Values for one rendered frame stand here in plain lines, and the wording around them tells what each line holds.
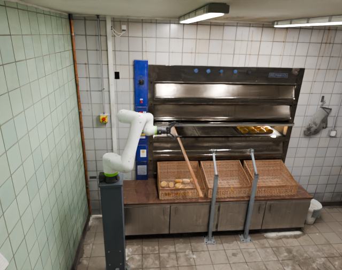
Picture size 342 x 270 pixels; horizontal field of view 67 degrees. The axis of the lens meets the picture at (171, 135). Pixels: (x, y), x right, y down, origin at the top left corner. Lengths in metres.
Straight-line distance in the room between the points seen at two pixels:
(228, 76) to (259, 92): 0.47
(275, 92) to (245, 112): 0.44
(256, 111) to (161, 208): 1.73
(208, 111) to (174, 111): 0.43
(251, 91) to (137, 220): 2.13
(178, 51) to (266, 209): 2.23
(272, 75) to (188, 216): 2.02
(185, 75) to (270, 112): 1.23
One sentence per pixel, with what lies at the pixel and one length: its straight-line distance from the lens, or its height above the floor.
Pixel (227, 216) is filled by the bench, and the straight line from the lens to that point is 3.46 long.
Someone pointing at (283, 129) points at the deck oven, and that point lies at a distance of 3.88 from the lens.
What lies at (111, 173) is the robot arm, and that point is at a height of 1.29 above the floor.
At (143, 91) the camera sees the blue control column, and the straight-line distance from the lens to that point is 3.12.
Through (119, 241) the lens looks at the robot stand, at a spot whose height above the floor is 0.56.
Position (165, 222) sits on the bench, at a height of 0.29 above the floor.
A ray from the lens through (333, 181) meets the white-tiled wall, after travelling 4.64.
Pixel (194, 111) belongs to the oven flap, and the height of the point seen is 1.53.
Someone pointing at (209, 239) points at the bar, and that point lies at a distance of 3.56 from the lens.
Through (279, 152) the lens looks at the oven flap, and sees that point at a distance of 3.89.
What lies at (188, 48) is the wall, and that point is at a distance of 3.13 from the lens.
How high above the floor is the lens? 2.43
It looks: 21 degrees down
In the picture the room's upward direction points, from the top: 2 degrees clockwise
